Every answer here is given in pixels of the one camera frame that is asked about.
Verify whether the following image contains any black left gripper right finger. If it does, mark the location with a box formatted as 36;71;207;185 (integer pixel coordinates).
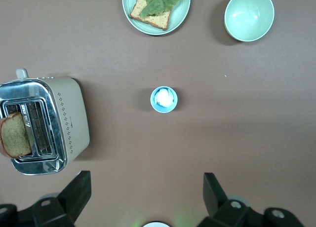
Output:
197;172;266;227

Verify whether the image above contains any pale green bowl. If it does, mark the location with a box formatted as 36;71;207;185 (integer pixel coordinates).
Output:
224;0;276;42

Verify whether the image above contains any pale green round plate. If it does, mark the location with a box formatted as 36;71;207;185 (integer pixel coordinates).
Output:
121;0;192;36

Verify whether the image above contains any brown bread slice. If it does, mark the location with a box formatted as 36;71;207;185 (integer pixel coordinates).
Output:
0;112;33;158
129;0;172;32

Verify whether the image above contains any blue plastic cup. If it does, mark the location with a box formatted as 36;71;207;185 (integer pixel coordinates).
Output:
150;86;179;114

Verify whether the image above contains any white crumpled tissue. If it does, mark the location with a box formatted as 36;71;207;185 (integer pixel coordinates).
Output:
154;87;175;108

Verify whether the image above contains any beige and chrome toaster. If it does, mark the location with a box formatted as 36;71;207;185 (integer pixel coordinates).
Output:
0;68;90;176

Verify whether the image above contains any green lettuce leaf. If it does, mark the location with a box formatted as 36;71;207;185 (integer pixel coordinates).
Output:
139;0;184;17

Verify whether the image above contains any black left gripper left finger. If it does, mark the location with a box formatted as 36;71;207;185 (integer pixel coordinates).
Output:
31;170;92;227

